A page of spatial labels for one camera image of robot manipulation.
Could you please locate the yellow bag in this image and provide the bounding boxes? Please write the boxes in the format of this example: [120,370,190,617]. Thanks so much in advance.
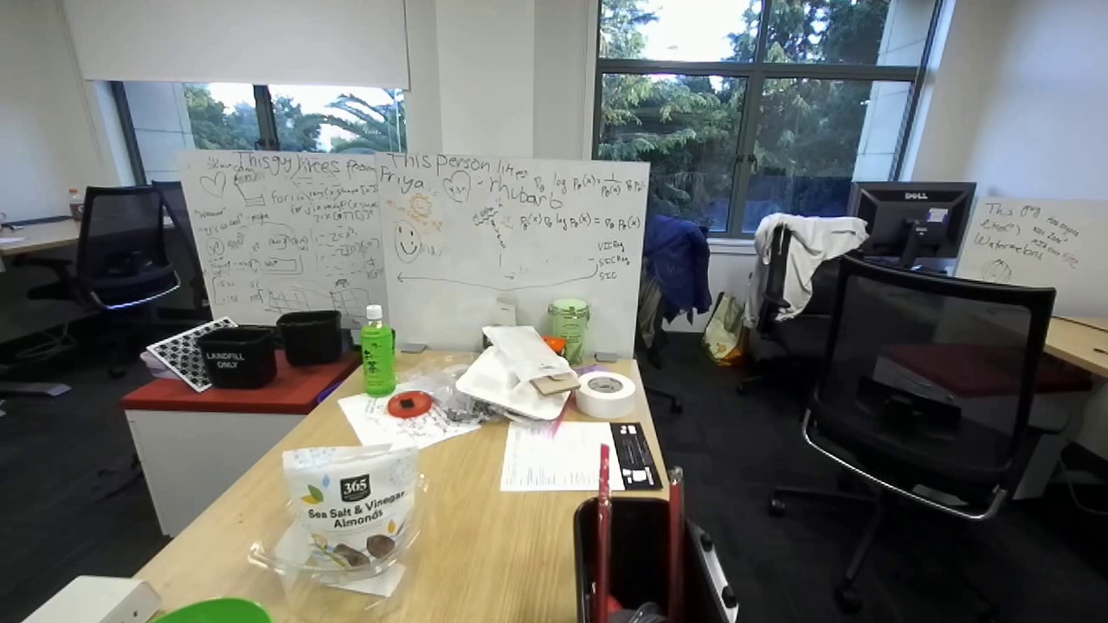
[700,288,756,370]

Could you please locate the green plastic bowl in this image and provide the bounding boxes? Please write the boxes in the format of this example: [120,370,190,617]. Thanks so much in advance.
[152,594,273,623]

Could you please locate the white tape roll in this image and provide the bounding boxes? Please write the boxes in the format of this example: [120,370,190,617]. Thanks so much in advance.
[571,365,642,423]

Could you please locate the white cabinet with red top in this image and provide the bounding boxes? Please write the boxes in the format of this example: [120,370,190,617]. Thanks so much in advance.
[119,350,362,541]

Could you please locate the whiteboard with black writing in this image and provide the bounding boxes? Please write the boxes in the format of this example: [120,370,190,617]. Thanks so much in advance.
[180,149,393,327]

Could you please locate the red stick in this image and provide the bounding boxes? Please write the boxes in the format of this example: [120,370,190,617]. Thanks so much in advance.
[594,443,614,623]
[665,462,689,623]

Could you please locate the black mesh office chair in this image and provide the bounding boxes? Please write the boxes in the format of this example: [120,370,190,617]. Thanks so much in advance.
[768,253,1061,617]

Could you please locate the black remote control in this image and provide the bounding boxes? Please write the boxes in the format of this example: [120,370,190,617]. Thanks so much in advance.
[608,420,665,490]

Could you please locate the black computer monitor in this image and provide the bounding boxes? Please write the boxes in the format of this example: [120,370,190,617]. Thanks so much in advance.
[852,181,981,275]

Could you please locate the blue jacket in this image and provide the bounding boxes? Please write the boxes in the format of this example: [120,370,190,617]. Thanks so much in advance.
[642,214,718,320]

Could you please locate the small tan cardboard piece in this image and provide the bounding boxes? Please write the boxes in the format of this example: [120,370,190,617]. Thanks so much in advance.
[531,365,582,401]

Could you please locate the white roller blind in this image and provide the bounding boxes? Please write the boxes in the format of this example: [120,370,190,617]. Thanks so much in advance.
[64,0,411,90]

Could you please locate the black chair holding jacket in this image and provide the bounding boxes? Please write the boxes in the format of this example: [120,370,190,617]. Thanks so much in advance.
[760,221,852,355]

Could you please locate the wooden office desk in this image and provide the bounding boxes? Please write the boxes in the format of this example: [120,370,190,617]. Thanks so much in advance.
[1044,312,1108,384]

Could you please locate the small whiteboard with writing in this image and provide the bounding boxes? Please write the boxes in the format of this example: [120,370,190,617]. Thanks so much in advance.
[961,189,1108,325]

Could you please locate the green plastic bottle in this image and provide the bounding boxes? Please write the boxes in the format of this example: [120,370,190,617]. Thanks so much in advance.
[356,302,397,401]

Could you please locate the red tape roll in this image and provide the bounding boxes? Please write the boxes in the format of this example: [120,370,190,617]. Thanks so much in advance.
[384,386,441,423]

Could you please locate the white power box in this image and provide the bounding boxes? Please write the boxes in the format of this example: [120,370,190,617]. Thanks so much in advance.
[22,572,167,623]

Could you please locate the small window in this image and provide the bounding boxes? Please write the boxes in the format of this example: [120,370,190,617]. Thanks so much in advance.
[107,79,409,188]

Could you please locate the printed white paper sheet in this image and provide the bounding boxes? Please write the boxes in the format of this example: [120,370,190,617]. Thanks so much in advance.
[498,420,627,498]

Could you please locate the white grid tray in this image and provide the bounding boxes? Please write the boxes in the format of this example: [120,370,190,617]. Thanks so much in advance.
[138,315,238,394]

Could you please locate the clear plastic wrapper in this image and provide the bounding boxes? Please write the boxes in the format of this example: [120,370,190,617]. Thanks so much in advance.
[433,370,494,424]

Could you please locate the white jacket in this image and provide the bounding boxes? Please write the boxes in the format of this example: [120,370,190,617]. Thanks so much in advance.
[756,212,872,325]

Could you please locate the dark red topped cabinet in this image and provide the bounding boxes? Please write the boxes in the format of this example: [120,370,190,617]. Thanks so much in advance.
[878,342,1098,498]

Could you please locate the whiteboard with smiley drawing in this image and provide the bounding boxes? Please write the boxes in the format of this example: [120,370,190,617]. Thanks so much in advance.
[379,151,653,360]

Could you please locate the plain black bin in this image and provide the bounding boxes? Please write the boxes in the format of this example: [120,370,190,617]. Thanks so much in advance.
[273,308,351,370]

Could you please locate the large dark framed window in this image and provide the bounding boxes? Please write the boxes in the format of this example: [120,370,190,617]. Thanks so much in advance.
[595,0,946,239]

